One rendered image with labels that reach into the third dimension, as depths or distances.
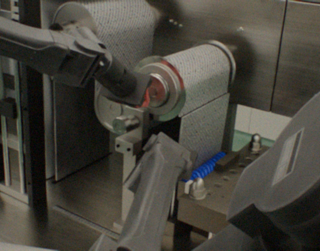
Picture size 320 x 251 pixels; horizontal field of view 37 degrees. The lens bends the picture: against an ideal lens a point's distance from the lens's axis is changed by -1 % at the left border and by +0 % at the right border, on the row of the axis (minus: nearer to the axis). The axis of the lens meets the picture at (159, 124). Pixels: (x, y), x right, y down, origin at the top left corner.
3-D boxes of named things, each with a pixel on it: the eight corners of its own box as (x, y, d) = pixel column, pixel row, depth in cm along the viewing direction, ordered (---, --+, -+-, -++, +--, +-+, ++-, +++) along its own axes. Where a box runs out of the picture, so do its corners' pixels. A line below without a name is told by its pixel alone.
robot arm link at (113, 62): (91, 79, 87) (114, 58, 87) (73, 58, 91) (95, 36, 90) (110, 94, 93) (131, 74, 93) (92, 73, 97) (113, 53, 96)
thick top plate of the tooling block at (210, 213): (176, 219, 110) (178, 196, 108) (248, 159, 142) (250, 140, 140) (241, 245, 103) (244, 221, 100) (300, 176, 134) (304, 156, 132)
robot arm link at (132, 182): (194, 161, 89) (156, 134, 88) (158, 213, 88) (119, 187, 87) (183, 157, 101) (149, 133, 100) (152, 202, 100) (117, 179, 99)
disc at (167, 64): (126, 108, 114) (134, 48, 108) (127, 107, 115) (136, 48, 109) (179, 130, 108) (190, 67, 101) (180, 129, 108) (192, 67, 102)
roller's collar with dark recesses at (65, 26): (47, 48, 116) (47, 21, 113) (65, 44, 120) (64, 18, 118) (67, 52, 112) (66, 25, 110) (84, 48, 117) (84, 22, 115)
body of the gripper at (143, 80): (142, 108, 97) (125, 94, 90) (102, 97, 102) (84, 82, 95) (155, 79, 98) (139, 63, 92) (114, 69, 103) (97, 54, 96)
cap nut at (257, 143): (246, 148, 134) (248, 133, 133) (251, 144, 137) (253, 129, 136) (258, 152, 133) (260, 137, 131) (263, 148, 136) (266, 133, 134)
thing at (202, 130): (172, 189, 114) (181, 117, 107) (218, 156, 133) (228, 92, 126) (174, 189, 114) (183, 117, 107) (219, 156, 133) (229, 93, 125)
